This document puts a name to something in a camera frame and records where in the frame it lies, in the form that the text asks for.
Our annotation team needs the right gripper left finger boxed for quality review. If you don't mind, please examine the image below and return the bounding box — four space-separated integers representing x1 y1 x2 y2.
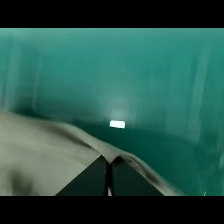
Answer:
55 154 109 197

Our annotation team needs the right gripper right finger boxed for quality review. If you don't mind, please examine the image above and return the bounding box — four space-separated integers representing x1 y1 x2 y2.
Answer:
111 156 164 197

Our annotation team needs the grey-brown garment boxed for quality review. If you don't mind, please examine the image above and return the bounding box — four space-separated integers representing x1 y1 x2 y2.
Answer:
0 111 184 197

